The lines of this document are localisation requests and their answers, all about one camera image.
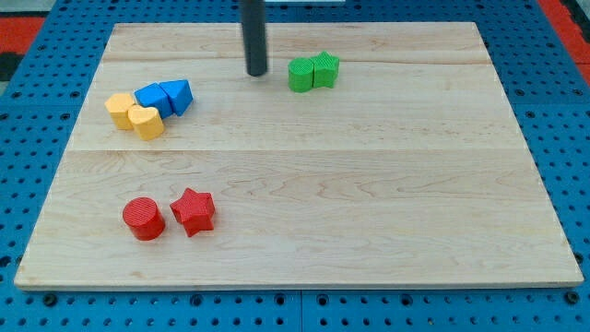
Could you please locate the yellow hexagon block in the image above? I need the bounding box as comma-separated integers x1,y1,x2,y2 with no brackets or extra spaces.
104,93,136,130

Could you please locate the light wooden board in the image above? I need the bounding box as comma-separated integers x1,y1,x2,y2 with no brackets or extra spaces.
15,22,584,291

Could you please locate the blue cube block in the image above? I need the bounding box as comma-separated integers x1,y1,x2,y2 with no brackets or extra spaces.
134,83,173,119

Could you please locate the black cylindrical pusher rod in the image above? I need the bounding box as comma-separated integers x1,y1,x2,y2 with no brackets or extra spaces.
239,0,267,77

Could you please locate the green cylinder block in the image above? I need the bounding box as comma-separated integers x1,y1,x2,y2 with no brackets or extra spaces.
288,57,314,93

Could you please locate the green star block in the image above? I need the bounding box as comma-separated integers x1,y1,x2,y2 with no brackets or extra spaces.
311,51,340,89

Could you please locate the yellow heart block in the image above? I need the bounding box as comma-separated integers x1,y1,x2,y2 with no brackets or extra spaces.
128,105,165,141

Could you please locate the red cylinder block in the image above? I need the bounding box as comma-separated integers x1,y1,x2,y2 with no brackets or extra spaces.
122,196,165,241

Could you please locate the blue triangle block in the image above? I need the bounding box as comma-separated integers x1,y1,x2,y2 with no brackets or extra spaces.
159,79,194,116

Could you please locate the red star block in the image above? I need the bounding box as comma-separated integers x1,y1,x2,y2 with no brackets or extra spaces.
170,188,216,237

